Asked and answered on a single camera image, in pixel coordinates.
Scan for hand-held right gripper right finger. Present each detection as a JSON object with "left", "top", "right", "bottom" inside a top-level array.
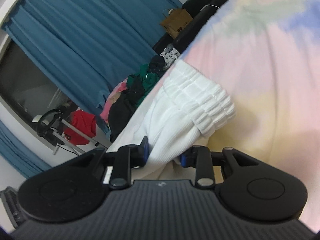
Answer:
[{"left": 179, "top": 145, "right": 260, "bottom": 190}]

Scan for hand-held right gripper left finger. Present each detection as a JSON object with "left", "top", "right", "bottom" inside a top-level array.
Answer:
[{"left": 75, "top": 135, "right": 150, "bottom": 190}]

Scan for white pants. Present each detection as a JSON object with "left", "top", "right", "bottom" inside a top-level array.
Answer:
[{"left": 106, "top": 60, "right": 237, "bottom": 180}]

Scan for black garment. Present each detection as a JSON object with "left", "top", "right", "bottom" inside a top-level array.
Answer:
[{"left": 107, "top": 82, "right": 145, "bottom": 143}]

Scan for narrow blue curtain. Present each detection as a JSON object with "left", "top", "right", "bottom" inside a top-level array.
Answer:
[{"left": 0, "top": 120, "right": 52, "bottom": 180}]

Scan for red garment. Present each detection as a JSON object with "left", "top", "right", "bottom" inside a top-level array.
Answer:
[{"left": 64, "top": 109, "right": 97, "bottom": 146}]

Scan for green garment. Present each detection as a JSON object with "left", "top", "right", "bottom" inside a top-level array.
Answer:
[{"left": 126, "top": 64, "right": 160, "bottom": 105}]

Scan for garment steamer stand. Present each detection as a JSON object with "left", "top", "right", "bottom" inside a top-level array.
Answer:
[{"left": 32, "top": 106, "right": 110, "bottom": 155}]

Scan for dark navy cloth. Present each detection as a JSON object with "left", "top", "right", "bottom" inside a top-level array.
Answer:
[{"left": 149, "top": 55, "right": 167, "bottom": 74}]

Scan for white patterned cloth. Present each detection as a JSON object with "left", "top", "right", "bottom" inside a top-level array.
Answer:
[{"left": 160, "top": 46, "right": 181, "bottom": 65}]

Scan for dark framed window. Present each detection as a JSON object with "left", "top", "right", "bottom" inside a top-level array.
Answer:
[{"left": 0, "top": 39, "right": 73, "bottom": 130}]

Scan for brown paper bag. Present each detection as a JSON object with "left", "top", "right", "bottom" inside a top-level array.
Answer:
[{"left": 160, "top": 8, "right": 193, "bottom": 39}]

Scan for pastel tie-dye bed sheet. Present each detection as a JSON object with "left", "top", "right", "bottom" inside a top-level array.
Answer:
[{"left": 160, "top": 0, "right": 320, "bottom": 228}]

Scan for wide blue curtain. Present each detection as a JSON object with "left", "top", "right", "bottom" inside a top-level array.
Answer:
[{"left": 1, "top": 0, "right": 183, "bottom": 108}]

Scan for black sofa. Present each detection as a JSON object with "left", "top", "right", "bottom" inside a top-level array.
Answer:
[{"left": 152, "top": 0, "right": 230, "bottom": 55}]

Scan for white cable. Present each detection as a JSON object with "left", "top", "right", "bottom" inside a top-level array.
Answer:
[{"left": 200, "top": 0, "right": 230, "bottom": 12}]

